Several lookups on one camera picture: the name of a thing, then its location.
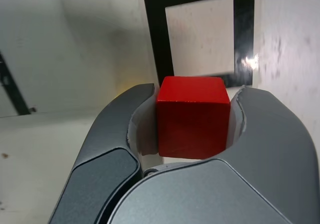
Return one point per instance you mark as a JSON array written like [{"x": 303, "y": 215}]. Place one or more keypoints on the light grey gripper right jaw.
[{"x": 250, "y": 179}]

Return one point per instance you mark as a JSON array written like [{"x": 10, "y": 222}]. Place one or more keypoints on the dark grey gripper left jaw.
[{"x": 105, "y": 144}]

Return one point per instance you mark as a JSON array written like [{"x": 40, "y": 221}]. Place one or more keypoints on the red cube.
[{"x": 192, "y": 119}]

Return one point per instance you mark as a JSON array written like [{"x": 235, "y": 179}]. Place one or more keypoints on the black tape square outline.
[{"x": 156, "y": 34}]

